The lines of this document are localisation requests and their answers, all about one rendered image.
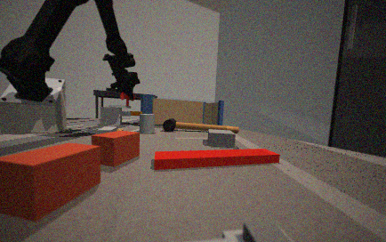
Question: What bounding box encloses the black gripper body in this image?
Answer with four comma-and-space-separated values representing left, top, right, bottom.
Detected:
110, 68, 141, 89

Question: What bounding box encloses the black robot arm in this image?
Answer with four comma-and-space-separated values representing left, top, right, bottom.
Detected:
0, 0, 135, 102

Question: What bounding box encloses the wooden-handled black mallet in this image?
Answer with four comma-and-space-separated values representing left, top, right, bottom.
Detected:
163, 118, 239, 133

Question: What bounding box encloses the red box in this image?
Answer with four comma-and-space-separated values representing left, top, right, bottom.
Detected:
0, 143, 101, 222
92, 131, 140, 167

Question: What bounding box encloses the red flat bar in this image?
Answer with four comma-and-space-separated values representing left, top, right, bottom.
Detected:
154, 149, 280, 170

